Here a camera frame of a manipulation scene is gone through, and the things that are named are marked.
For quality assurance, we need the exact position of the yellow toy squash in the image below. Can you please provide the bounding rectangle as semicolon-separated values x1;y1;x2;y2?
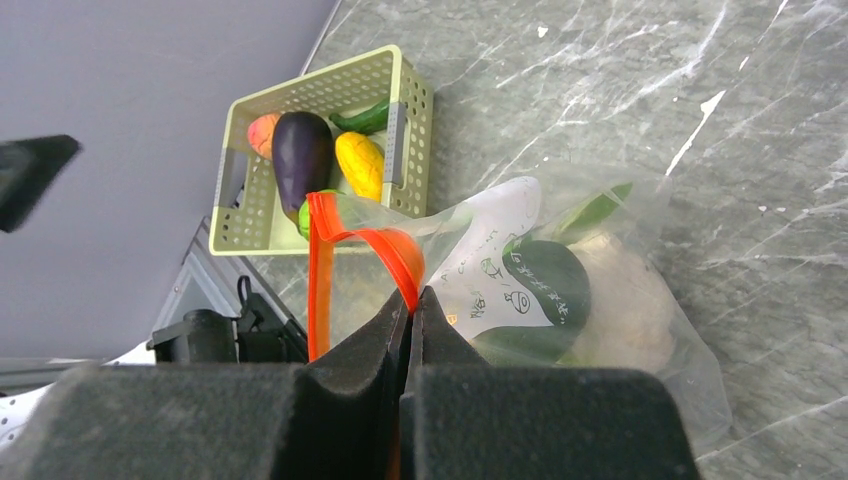
335;132;384;202

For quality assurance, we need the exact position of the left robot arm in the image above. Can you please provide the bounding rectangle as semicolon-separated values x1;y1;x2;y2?
1;135;308;367

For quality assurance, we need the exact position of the clear zip top bag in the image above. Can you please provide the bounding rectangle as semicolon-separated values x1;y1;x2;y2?
305;167;732;448

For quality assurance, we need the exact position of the red toy tomato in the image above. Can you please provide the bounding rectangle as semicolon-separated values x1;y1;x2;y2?
247;112;281;159

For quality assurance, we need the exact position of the green plastic basket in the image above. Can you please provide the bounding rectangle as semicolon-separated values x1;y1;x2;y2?
209;45;434;256

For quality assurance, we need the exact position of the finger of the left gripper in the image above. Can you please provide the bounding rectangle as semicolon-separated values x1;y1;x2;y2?
1;134;81;233

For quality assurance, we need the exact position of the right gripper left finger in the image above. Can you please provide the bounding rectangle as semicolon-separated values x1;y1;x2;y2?
1;294;408;479

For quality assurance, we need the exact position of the dark green toy avocado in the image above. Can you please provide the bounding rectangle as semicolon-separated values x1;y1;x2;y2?
469;238;592;367

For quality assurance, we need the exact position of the dark purple toy eggplant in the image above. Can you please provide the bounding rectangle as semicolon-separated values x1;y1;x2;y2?
272;111;335;226

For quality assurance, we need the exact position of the dark green toy cucumber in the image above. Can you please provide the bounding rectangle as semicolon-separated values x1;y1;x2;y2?
329;98;391;136

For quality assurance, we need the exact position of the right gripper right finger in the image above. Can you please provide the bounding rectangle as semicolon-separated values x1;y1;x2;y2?
400;288;700;479

